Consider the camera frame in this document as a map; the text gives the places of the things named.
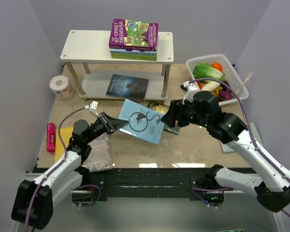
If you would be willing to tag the blue Treehouse paperback book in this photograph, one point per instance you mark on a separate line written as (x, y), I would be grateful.
(133, 52)

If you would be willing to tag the white two-tier shelf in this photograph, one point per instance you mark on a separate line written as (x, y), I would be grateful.
(87, 56)

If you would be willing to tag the orange pumpkin toy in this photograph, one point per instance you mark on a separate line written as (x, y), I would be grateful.
(217, 66)

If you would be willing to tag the floral pastel notebook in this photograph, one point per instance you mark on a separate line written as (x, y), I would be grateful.
(99, 158)

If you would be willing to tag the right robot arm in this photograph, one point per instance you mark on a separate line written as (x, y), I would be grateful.
(271, 185)

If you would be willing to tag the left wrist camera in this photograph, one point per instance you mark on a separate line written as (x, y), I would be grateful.
(92, 107)

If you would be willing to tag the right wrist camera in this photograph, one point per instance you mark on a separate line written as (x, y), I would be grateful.
(189, 89)

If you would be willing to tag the white radish toy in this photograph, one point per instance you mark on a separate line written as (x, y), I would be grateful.
(210, 86)

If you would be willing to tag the yellow book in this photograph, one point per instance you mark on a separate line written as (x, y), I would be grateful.
(66, 134)

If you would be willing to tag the toilet paper roll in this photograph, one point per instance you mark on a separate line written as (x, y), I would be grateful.
(61, 87)

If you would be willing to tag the light blue cat book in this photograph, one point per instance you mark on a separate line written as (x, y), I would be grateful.
(143, 123)

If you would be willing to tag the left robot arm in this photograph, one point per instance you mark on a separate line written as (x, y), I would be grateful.
(36, 199)

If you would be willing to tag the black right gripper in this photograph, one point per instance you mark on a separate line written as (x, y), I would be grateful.
(178, 108)

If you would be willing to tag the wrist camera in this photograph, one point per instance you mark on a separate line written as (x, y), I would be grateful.
(92, 107)
(189, 89)

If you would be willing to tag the yellow pepper toy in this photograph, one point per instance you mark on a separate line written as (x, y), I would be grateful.
(216, 91)

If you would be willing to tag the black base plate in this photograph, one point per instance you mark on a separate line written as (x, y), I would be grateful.
(148, 183)

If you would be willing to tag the green onion toy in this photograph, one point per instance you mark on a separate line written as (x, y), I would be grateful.
(244, 82)

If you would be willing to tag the white plastic basket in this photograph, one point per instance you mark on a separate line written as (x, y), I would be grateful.
(231, 75)

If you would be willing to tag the purple onion toy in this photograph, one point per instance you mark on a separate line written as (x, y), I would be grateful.
(225, 95)

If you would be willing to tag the purple eggplant toy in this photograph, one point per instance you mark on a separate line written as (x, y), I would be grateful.
(227, 83)

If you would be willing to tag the grey-green cat book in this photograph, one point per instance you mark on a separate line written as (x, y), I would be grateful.
(226, 149)

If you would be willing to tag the dark glossy hardcover book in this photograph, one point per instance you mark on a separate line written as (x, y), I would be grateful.
(127, 87)

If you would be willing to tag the green lettuce toy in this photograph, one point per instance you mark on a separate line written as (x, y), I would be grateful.
(205, 70)

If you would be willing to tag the dark green illustrated book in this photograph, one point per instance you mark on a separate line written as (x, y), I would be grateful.
(163, 109)

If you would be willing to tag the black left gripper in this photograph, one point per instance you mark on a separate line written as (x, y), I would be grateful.
(110, 124)

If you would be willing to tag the purple Treehouse paperback book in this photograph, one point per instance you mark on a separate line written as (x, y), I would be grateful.
(134, 35)

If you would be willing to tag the green cartoon paperback book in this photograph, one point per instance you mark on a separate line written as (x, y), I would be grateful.
(134, 57)

